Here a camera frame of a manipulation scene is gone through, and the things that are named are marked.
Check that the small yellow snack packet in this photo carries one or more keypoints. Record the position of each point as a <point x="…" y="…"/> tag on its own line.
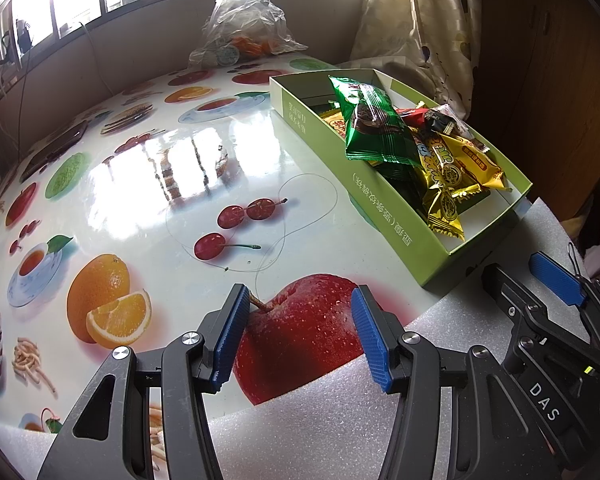
<point x="336" y="127"/>

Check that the gold peanut crisp packet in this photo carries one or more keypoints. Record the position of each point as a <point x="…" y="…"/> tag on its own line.
<point x="475" y="160"/>

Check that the dark brown candy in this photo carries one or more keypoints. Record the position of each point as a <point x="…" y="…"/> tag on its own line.
<point x="440" y="120"/>

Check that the dark phone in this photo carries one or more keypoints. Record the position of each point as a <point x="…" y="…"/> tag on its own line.
<point x="55" y="150"/>

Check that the white foam sheet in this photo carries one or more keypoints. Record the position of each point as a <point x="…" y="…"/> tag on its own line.
<point x="305" y="420"/>

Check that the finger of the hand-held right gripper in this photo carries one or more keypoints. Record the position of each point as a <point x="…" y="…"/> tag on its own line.
<point x="557" y="277"/>
<point x="505" y="295"/>

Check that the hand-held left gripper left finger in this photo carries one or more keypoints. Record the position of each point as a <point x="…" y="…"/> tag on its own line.
<point x="230" y="340"/>

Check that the brown wooden cabinet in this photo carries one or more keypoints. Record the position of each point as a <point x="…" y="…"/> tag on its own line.
<point x="540" y="85"/>

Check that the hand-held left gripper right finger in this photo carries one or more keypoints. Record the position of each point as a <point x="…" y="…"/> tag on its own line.
<point x="370" y="340"/>

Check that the red snack packet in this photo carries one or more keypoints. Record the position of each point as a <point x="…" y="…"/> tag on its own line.
<point x="414" y="117"/>

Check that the green cookie packet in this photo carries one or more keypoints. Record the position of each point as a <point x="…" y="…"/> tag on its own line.
<point x="375" y="125"/>

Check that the clear plastic bag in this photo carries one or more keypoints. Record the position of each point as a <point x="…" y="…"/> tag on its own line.
<point x="245" y="20"/>

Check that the long yellow snack bar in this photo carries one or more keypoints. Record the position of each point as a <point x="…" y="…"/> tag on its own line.
<point x="447" y="205"/>

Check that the green cardboard box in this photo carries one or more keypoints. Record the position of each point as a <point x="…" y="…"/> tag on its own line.
<point x="380" y="210"/>

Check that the cream patterned curtain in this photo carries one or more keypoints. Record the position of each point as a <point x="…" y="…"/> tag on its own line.
<point x="430" y="20"/>

